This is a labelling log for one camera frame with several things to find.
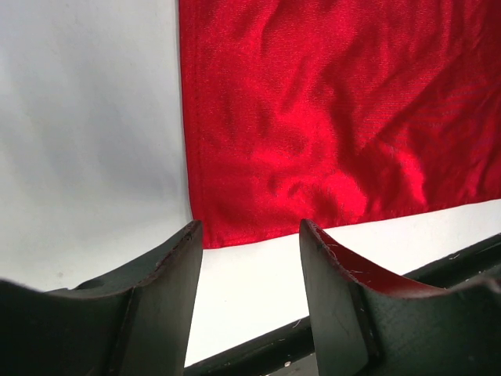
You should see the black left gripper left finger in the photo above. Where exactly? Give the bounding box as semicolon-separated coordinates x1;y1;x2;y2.
1;221;203;375

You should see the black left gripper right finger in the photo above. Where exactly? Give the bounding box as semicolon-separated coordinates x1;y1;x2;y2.
300;220;500;375

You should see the red satin napkin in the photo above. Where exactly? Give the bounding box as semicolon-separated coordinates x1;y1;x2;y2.
178;1;500;248

